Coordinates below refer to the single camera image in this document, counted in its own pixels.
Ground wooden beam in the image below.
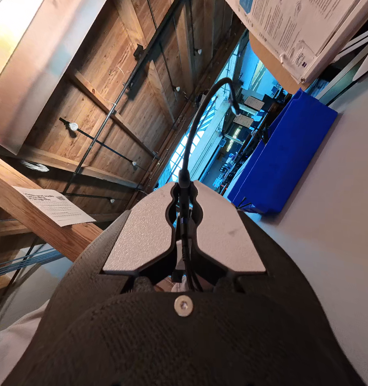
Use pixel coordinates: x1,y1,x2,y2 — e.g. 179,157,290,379
0,152,104,263

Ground grey desk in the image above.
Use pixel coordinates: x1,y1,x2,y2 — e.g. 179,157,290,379
232,68,368,386

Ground blue plastic bin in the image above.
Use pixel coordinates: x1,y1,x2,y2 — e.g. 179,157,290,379
227,88,338,215

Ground white cable coil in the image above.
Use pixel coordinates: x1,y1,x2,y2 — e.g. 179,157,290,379
21,160,49,173

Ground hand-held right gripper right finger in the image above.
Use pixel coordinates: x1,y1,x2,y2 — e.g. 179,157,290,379
188,180,267,285

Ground black cable with blue-tipped plug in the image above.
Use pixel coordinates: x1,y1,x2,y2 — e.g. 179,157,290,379
172,77,242,292

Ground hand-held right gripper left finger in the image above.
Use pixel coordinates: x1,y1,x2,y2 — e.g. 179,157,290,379
102,181,181,279

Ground printed instruction sheet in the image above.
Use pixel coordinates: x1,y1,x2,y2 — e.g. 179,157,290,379
226,0,367,85

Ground paper notice on beam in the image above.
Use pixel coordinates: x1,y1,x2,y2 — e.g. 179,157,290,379
12,186,96,227

